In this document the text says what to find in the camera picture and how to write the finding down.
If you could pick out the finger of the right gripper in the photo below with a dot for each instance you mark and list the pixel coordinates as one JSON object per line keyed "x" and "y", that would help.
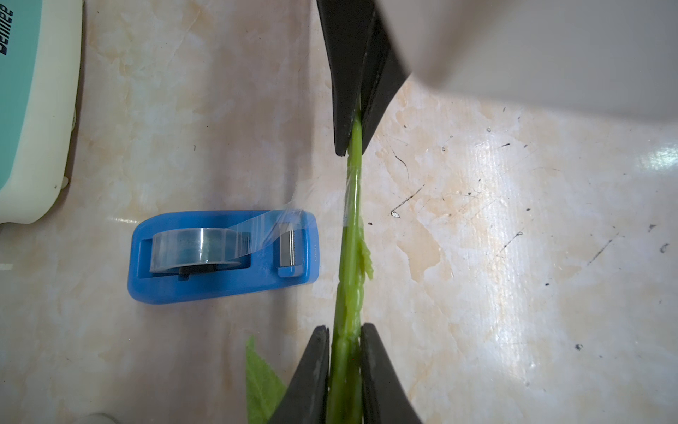
{"x": 382, "y": 77}
{"x": 347, "y": 29}

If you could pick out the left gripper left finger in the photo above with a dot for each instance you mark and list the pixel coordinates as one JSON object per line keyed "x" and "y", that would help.
{"x": 305, "y": 400}

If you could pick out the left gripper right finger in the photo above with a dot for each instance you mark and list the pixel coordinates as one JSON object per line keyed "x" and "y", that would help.
{"x": 383, "y": 397}

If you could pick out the pink flower bouquet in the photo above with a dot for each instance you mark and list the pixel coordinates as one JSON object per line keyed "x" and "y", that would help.
{"x": 264, "y": 389}

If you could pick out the blue tape dispenser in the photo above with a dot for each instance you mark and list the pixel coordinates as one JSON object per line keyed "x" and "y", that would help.
{"x": 199, "y": 255}

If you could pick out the mint green toaster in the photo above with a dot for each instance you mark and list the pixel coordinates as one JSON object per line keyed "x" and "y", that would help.
{"x": 41, "y": 45}

